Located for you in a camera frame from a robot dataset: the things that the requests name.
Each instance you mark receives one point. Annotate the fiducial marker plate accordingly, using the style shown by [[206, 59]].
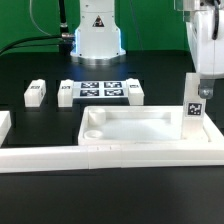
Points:
[[99, 89]]

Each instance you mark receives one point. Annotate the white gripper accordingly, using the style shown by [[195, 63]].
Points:
[[207, 54]]

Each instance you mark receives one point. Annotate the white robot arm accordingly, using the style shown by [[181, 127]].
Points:
[[98, 38]]

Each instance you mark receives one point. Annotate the white desk top tray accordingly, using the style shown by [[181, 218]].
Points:
[[113, 125]]

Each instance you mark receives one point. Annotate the white U-shaped fence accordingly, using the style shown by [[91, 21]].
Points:
[[57, 158]]

